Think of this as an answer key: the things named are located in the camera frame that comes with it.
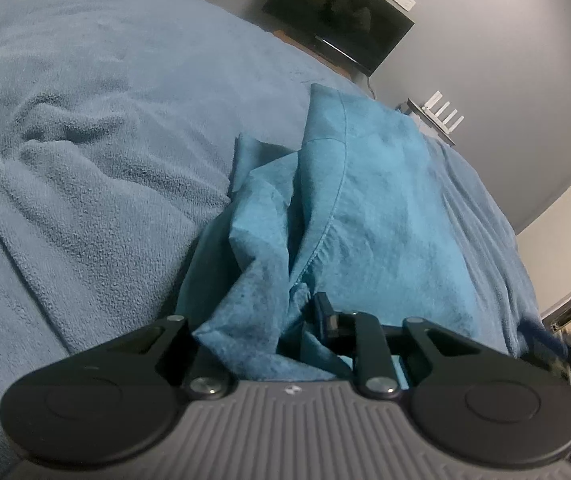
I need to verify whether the teal blue garment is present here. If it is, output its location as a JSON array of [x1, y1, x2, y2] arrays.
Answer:
[[177, 84, 483, 382]]

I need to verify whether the wooden tv stand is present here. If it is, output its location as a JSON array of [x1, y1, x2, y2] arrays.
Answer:
[[272, 29, 353, 80]]

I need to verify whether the white wifi router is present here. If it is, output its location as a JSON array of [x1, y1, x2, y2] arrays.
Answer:
[[419, 91, 464, 138]]

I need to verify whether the black television screen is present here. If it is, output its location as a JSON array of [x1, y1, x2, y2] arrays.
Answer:
[[262, 0, 415, 76]]

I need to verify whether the light blue terry bedspread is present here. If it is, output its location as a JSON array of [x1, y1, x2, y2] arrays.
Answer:
[[0, 0, 547, 480]]

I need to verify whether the white door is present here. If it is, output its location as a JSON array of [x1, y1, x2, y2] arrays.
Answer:
[[517, 185, 571, 313]]

